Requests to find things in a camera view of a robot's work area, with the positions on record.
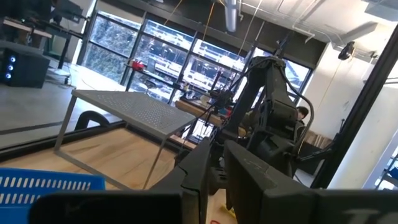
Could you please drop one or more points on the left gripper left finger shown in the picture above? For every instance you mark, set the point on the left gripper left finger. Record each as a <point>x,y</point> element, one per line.
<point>186,202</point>

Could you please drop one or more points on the wooden desk black legs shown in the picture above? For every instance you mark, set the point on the wooden desk black legs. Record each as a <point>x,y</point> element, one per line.
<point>37,29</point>

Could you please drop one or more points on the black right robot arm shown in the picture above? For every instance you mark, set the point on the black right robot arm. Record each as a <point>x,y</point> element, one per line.
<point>273,102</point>

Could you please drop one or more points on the black ceiling camera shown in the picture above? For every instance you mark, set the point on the black ceiling camera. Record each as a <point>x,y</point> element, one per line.
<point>346,50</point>

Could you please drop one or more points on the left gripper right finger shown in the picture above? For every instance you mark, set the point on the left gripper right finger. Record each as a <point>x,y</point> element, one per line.
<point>280,202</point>

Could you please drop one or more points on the red object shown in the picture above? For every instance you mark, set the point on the red object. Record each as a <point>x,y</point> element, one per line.
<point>137,65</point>

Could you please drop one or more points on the black computer tower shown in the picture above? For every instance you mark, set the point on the black computer tower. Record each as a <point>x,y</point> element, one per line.
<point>25,68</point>

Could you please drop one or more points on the wooden workbench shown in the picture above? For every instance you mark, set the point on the wooden workbench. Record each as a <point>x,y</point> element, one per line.
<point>199,112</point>

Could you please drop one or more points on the red rubber band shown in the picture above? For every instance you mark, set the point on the red rubber band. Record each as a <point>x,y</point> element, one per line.
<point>215,222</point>

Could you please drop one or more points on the silver ceiling duct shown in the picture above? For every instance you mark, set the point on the silver ceiling duct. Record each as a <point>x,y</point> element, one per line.
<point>230,15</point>

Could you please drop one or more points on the blue plastic basket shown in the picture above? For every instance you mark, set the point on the blue plastic basket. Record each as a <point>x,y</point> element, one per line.
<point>46,183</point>

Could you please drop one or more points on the grey perforated metal shelf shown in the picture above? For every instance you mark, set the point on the grey perforated metal shelf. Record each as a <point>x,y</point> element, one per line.
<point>140,109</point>

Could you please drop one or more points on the person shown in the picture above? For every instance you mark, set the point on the person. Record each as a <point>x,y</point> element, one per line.
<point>302,113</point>

